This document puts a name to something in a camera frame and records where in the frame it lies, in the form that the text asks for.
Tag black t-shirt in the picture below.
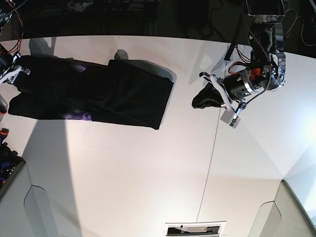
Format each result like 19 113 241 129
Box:
8 55 173 130

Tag orange grey tool at edge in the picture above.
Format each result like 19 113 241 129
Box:
0 84 8 120

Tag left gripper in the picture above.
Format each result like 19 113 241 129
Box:
192 71 261 111

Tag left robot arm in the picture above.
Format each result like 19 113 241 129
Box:
192 0 286 113

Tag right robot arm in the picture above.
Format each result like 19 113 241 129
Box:
0 0 30 84

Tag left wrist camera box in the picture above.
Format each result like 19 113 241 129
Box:
220 110 241 128

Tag grey bin with clothes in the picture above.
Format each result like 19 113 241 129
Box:
0 128 26 198

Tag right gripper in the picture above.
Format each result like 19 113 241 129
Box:
0 53 31 84

